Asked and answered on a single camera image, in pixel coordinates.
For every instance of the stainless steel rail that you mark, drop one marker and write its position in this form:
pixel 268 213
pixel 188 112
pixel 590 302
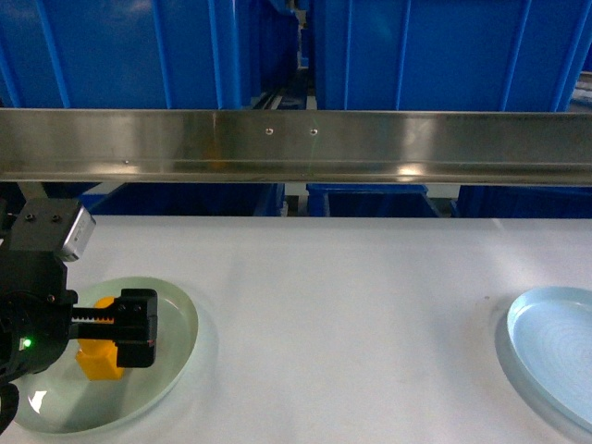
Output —
pixel 474 148

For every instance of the yellow toy block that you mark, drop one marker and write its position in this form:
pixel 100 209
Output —
pixel 97 358

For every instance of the blue bin upper left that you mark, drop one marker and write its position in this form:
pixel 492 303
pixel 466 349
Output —
pixel 124 54

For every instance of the light blue plate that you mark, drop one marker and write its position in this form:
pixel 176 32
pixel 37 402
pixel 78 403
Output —
pixel 549 330

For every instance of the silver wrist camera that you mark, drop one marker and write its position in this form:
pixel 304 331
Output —
pixel 78 235

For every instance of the blue bin lower middle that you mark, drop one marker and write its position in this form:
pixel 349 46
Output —
pixel 369 200

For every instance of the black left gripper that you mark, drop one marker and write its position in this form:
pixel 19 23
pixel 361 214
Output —
pixel 36 309

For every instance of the light green plate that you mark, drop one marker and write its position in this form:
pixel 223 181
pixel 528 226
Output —
pixel 63 401

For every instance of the blue bin upper right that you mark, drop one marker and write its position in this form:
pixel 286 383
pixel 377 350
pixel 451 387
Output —
pixel 514 56

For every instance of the blue bin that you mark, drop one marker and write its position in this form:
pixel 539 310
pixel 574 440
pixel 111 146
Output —
pixel 514 56
pixel 124 54
pixel 369 200

